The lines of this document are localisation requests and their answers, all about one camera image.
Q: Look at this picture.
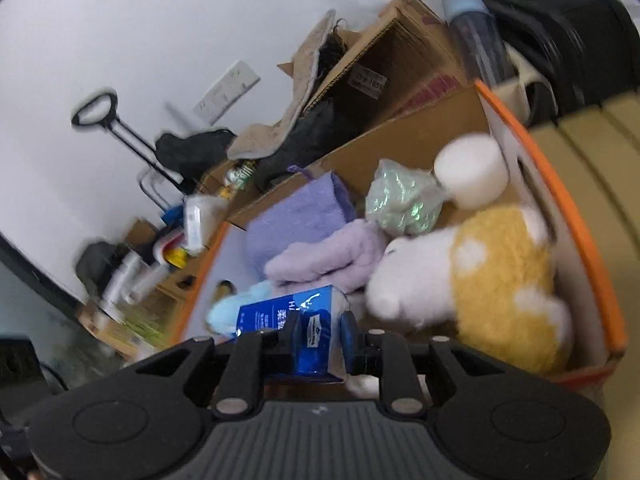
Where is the black zip bag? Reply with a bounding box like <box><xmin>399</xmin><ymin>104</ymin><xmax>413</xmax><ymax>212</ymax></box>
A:
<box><xmin>479</xmin><ymin>0</ymin><xmax>640</xmax><ymax>117</ymax></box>

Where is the white plastic bottle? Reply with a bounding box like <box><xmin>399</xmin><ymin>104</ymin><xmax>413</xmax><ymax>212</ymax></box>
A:
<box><xmin>99</xmin><ymin>252</ymin><xmax>172</xmax><ymax>312</ymax></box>

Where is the black hand trolley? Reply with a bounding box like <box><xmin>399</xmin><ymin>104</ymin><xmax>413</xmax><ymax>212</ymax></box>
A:
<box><xmin>70</xmin><ymin>90</ymin><xmax>187</xmax><ymax>197</ymax></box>

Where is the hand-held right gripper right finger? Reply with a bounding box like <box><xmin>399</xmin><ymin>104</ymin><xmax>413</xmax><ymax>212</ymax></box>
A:
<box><xmin>339</xmin><ymin>311</ymin><xmax>506</xmax><ymax>417</ymax></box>

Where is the black bag on trolley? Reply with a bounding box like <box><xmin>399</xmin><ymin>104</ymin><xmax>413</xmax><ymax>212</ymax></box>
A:
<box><xmin>154</xmin><ymin>128</ymin><xmax>236</xmax><ymax>181</ymax></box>

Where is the blue carton box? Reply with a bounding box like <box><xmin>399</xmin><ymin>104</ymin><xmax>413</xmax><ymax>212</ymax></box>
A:
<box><xmin>234</xmin><ymin>284</ymin><xmax>349</xmax><ymax>382</ymax></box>

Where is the open brown cardboard box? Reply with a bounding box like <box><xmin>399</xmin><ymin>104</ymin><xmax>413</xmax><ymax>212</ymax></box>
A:
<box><xmin>277</xmin><ymin>0</ymin><xmax>474</xmax><ymax>132</ymax></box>

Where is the white foam cylinder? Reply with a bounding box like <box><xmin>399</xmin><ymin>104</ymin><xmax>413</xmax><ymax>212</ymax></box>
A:
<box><xmin>433</xmin><ymin>133</ymin><xmax>510</xmax><ymax>210</ymax></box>

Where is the white wall socket strip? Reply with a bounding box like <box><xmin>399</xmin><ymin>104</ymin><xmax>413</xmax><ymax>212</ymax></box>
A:
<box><xmin>193</xmin><ymin>60</ymin><xmax>262</xmax><ymax>125</ymax></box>

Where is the metal folding frame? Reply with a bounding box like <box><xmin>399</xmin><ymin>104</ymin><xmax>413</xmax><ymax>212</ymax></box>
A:
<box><xmin>140</xmin><ymin>167</ymin><xmax>172</xmax><ymax>212</ymax></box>

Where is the light blue plush toy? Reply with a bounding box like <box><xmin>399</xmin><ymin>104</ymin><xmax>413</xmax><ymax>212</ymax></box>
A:
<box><xmin>207</xmin><ymin>280</ymin><xmax>282</xmax><ymax>337</ymax></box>

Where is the green glitter bag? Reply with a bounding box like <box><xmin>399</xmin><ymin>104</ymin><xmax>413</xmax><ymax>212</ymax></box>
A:
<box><xmin>364</xmin><ymin>158</ymin><xmax>446</xmax><ymax>237</ymax></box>

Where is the long white box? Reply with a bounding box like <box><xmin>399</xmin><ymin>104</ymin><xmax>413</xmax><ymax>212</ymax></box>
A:
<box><xmin>183</xmin><ymin>194</ymin><xmax>229</xmax><ymax>254</ymax></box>

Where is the cardboard box of sundries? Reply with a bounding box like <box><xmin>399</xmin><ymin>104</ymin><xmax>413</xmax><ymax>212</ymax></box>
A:
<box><xmin>124</xmin><ymin>160</ymin><xmax>262</xmax><ymax>302</ymax></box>

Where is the black cloth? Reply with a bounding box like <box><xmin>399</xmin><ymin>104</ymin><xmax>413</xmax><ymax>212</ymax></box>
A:
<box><xmin>254</xmin><ymin>94</ymin><xmax>362</xmax><ymax>187</ymax></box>

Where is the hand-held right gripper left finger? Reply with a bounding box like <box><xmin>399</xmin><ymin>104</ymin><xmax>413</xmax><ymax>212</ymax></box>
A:
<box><xmin>134</xmin><ymin>312</ymin><xmax>306</xmax><ymax>419</ymax></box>

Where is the clear bottle with blue cap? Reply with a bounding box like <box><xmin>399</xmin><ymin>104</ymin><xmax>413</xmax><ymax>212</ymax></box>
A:
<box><xmin>442</xmin><ymin>0</ymin><xmax>516</xmax><ymax>87</ymax></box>

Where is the lavender plush cloth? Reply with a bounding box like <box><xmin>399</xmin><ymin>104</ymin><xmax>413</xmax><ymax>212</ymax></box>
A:
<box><xmin>263</xmin><ymin>218</ymin><xmax>389</xmax><ymax>294</ymax></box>

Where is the orange-rimmed cardboard box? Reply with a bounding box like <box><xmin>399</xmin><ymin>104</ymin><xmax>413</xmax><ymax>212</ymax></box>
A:
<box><xmin>165</xmin><ymin>80</ymin><xmax>629</xmax><ymax>397</ymax></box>

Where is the purple towel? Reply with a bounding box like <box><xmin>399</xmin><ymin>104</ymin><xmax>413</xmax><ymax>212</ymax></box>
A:
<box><xmin>244</xmin><ymin>172</ymin><xmax>357</xmax><ymax>282</ymax></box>

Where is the beige fleece mat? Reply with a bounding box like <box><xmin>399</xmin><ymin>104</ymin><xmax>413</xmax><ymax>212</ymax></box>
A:
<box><xmin>227</xmin><ymin>8</ymin><xmax>337</xmax><ymax>161</ymax></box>

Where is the yellow and white plush toy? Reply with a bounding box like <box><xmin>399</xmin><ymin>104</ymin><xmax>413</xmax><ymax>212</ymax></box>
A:
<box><xmin>364</xmin><ymin>204</ymin><xmax>574</xmax><ymax>377</ymax></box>

